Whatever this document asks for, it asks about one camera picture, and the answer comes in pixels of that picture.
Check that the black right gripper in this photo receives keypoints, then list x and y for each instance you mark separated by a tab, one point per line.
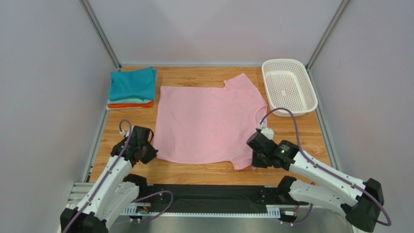
258	160

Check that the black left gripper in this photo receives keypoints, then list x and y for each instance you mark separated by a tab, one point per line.
152	154

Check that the pink t-shirt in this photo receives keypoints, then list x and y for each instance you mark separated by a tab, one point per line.
206	125

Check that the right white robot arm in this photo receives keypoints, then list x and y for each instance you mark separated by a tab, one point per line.
330	181

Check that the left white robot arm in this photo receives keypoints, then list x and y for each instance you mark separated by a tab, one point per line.
115	188

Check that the orange folded t-shirt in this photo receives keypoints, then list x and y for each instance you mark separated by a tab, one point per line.
129	105

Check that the mint folded t-shirt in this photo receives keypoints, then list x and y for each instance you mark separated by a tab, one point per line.
129	100

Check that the teal folded t-shirt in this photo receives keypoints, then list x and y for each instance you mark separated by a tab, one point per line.
135	84

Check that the black base mat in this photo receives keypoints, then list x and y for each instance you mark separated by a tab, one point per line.
213	199

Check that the white plastic basket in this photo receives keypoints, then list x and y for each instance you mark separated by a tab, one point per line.
288	85

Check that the aluminium frame rail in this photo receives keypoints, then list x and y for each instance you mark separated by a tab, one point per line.
103	204

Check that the left aluminium corner post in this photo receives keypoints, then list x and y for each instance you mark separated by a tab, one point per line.
88	9

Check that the aluminium corner post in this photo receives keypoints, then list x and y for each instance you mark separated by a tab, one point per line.
88	9
344	4

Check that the right aluminium corner post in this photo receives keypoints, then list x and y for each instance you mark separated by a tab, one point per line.
344	4

